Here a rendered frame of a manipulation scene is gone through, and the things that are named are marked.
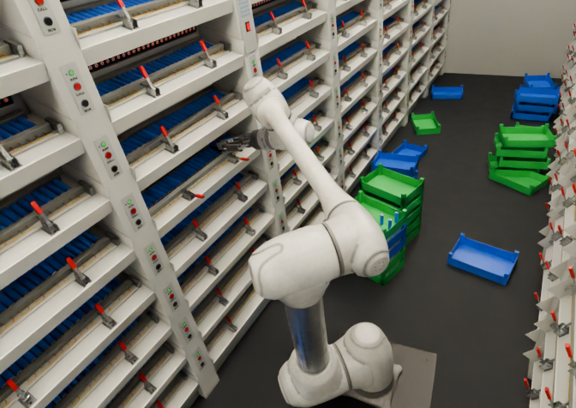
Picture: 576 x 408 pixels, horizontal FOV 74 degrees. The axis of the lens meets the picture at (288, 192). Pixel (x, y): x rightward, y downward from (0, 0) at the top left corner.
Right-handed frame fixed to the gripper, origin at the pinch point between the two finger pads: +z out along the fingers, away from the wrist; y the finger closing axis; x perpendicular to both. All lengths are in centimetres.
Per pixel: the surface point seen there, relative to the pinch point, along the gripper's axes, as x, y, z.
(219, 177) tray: 8.1, 12.2, -2.8
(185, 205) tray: 8.1, 31.5, -2.6
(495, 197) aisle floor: 119, -138, -67
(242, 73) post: -22.2, -14.8, -9.5
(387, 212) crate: 74, -58, -30
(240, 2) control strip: -45, -18, -19
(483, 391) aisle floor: 122, 0, -80
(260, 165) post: 18.0, -14.8, 1.3
